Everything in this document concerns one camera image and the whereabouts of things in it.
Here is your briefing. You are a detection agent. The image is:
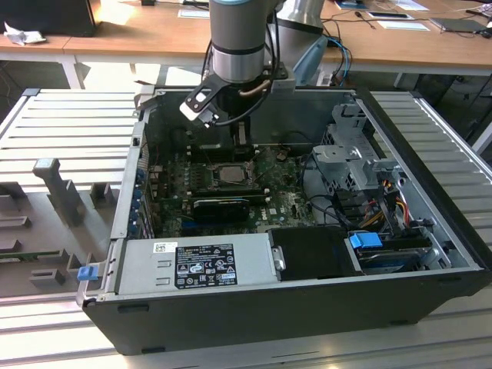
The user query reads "black cable loop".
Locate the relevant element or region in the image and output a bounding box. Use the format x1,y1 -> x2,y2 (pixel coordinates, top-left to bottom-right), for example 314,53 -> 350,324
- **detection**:
299,153 -> 347,228

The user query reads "metal drive cage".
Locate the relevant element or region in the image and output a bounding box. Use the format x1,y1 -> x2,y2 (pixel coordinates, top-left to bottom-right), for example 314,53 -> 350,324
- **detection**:
311,101 -> 404,201

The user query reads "dark grey notebook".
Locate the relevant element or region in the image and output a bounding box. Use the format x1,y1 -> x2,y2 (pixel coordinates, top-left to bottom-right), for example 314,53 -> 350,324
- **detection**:
429,17 -> 489,34

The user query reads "yellow red wire bundle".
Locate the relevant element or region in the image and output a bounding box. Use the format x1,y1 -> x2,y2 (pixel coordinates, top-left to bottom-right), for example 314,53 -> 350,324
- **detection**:
361,188 -> 409,231

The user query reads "grey power supply unit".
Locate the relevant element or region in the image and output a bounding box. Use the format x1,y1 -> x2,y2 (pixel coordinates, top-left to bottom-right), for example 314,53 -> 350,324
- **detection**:
115,234 -> 280,295

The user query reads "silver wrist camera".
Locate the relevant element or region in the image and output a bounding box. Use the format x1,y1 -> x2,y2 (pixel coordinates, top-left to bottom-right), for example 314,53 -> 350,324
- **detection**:
179,82 -> 221,128

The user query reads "black box on desk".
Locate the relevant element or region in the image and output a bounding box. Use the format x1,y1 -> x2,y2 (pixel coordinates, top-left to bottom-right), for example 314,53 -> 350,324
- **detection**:
0,0 -> 101,38

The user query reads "green motherboard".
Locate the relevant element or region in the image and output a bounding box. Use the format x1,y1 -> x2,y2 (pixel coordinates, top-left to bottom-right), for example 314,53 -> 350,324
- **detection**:
148,145 -> 320,238

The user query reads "black RAM slot bank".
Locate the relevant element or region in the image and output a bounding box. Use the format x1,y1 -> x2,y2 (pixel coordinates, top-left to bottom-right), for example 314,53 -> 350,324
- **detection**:
188,184 -> 270,204
190,141 -> 261,162

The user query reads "wooden desk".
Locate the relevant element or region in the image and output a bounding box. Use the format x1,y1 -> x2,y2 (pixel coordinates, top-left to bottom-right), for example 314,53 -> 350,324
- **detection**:
0,11 -> 101,65
63,0 -> 492,78

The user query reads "black plastic shroud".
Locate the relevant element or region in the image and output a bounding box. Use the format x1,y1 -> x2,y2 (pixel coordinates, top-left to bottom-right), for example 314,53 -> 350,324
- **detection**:
267,226 -> 364,281

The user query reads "white paper sheet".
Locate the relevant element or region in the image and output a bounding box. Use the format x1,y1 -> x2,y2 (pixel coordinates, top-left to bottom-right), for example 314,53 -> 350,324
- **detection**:
178,7 -> 211,19
376,19 -> 431,32

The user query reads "black graphics card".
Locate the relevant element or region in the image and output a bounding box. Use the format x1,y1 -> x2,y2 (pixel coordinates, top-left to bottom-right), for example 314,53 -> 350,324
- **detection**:
191,198 -> 251,222

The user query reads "grey parts rack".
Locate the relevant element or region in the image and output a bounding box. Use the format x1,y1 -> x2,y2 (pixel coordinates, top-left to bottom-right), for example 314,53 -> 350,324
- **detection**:
0,157 -> 120,297

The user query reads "blue cable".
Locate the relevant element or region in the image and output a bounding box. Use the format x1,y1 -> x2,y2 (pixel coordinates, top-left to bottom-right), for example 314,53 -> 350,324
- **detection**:
326,36 -> 353,78

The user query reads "blue disk carrier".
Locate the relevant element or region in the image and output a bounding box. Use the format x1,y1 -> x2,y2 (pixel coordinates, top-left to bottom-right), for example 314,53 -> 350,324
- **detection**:
348,231 -> 382,251

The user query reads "small square CPU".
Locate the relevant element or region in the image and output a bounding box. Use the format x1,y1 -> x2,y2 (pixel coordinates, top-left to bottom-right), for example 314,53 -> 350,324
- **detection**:
214,165 -> 251,185

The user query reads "green RAM stick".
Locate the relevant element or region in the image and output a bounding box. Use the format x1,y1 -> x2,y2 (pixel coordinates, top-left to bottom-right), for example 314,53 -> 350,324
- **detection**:
0,251 -> 61,261

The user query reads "black open PC case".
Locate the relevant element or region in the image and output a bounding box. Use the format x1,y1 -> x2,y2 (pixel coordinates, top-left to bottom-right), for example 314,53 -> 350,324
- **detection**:
76,86 -> 492,357

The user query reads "grey wrist camera block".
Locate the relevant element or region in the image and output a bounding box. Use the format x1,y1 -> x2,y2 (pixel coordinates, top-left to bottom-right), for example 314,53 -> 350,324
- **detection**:
268,63 -> 297,93

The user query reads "white smartphone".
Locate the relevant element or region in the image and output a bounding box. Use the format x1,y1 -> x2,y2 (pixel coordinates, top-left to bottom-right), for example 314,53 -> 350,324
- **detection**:
367,11 -> 414,21

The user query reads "crumpled white paper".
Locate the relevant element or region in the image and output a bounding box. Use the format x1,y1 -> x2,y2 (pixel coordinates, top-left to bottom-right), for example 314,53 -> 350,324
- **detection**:
2,21 -> 47,46

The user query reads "CPU socket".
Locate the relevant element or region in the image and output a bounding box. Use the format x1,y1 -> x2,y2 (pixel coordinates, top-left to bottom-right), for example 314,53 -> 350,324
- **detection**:
205,161 -> 258,190

